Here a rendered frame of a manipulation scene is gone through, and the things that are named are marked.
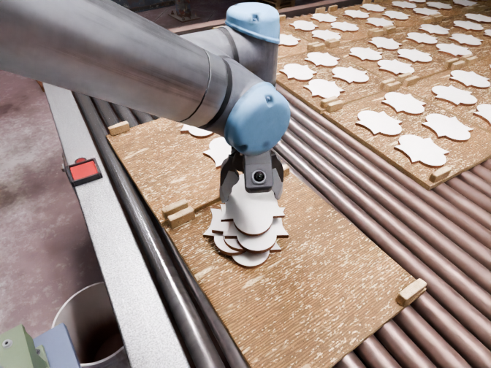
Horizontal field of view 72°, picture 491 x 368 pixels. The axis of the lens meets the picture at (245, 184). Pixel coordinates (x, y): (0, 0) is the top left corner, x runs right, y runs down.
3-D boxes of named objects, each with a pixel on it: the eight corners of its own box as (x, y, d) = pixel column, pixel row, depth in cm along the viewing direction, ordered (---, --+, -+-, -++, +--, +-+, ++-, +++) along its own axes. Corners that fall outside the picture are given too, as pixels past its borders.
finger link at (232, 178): (223, 187, 72) (242, 155, 67) (224, 207, 68) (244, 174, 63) (210, 182, 71) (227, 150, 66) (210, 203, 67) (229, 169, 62)
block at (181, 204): (165, 221, 75) (163, 212, 73) (162, 216, 76) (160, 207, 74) (189, 210, 77) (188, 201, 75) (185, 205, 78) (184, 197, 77)
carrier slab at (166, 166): (162, 228, 75) (161, 223, 74) (107, 139, 101) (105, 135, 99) (285, 171, 90) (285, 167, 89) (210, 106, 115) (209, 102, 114)
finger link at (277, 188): (286, 178, 72) (269, 148, 67) (292, 198, 68) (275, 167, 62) (273, 183, 73) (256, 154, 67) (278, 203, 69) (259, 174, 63)
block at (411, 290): (402, 308, 60) (407, 300, 58) (393, 300, 61) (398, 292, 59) (423, 291, 62) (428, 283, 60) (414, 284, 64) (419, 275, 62)
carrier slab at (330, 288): (275, 412, 50) (276, 409, 49) (164, 231, 75) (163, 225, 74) (424, 293, 64) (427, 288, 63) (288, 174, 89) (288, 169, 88)
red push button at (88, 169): (75, 184, 87) (74, 180, 86) (71, 171, 91) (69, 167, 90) (99, 177, 89) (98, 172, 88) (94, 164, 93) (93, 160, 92)
